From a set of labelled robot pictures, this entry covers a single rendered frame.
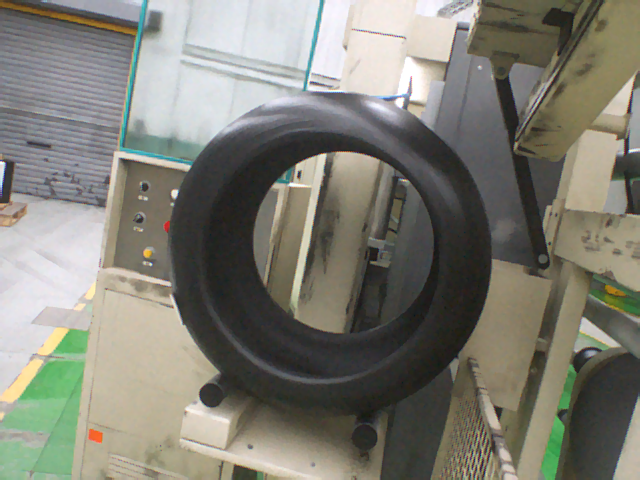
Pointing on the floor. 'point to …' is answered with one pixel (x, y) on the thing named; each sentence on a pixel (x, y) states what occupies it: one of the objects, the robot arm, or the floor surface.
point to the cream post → (352, 173)
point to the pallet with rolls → (9, 195)
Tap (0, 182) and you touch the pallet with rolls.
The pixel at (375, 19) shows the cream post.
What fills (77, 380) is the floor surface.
